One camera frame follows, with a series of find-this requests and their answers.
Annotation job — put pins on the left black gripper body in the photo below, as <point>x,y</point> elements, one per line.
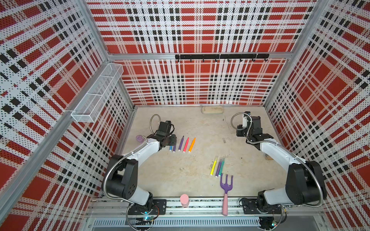
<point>170,140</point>

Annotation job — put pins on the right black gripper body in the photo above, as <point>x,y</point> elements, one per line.
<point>241,132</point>

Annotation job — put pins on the pink marker pen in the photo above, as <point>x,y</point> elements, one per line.
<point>186,145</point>

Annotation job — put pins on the orange marker pen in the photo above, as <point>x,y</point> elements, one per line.
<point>192,145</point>

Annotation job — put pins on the yellow marker pen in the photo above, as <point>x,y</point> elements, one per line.
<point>213,166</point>

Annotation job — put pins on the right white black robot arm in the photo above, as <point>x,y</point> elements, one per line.
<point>305,182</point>

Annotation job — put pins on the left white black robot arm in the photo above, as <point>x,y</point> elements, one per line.
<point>121,179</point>

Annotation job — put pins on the purple smiley toy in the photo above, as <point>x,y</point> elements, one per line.
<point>140,138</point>

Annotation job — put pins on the pink cylindrical cup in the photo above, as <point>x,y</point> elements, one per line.
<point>184,200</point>

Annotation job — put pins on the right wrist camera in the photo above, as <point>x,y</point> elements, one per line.
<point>245,121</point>

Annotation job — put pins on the purple garden fork pink handle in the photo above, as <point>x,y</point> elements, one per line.
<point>226,187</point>

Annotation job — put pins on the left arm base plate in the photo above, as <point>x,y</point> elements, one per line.
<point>152,207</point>

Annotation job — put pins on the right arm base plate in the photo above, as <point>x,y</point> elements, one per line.
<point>257,206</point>

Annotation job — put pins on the black hook rail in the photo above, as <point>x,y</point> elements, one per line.
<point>221,56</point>

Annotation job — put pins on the white wire mesh shelf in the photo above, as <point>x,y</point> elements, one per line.
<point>103,83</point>

